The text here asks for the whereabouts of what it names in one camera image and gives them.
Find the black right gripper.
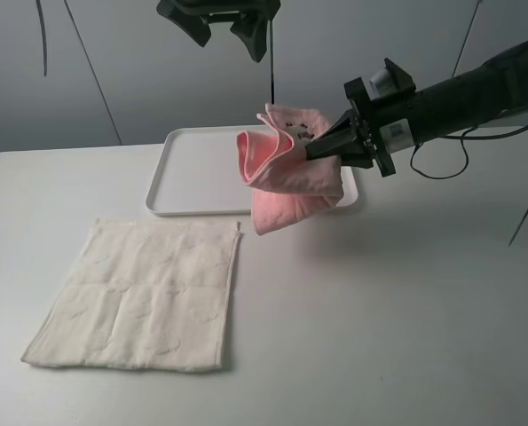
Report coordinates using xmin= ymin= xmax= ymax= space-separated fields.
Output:
xmin=305 ymin=77 xmax=413 ymax=177

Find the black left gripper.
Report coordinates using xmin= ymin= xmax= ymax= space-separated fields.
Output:
xmin=156 ymin=0 xmax=280 ymax=63

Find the pink towel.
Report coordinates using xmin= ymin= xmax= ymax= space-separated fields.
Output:
xmin=236 ymin=103 xmax=344 ymax=235

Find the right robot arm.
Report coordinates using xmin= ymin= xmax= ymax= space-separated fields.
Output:
xmin=305 ymin=41 xmax=528 ymax=177

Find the white rectangular plastic tray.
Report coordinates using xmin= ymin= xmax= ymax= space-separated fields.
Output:
xmin=145 ymin=126 xmax=360 ymax=218

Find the cream white towel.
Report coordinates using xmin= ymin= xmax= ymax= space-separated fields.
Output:
xmin=21 ymin=219 xmax=241 ymax=373

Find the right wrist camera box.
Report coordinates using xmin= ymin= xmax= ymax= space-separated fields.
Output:
xmin=369 ymin=58 xmax=416 ymax=99

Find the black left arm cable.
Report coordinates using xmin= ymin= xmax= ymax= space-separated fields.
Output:
xmin=35 ymin=0 xmax=50 ymax=77

